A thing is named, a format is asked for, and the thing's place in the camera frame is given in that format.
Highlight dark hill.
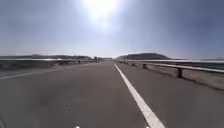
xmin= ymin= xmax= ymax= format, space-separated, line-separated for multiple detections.
xmin=115 ymin=52 xmax=171 ymax=61

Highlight grey asphalt road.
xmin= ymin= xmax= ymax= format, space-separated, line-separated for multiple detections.
xmin=0 ymin=60 xmax=224 ymax=128

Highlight white painted edge line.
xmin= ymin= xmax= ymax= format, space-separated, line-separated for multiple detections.
xmin=113 ymin=62 xmax=167 ymax=128

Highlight low distant hills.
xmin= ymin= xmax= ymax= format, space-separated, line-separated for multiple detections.
xmin=0 ymin=54 xmax=92 ymax=61

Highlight metal guardrail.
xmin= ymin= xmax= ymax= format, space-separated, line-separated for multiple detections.
xmin=116 ymin=59 xmax=224 ymax=79
xmin=0 ymin=57 xmax=94 ymax=65

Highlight faint white painted line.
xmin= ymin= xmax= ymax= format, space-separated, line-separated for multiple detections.
xmin=0 ymin=63 xmax=91 ymax=81

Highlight pale gravel verge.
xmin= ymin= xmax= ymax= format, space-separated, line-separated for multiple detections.
xmin=125 ymin=63 xmax=224 ymax=92

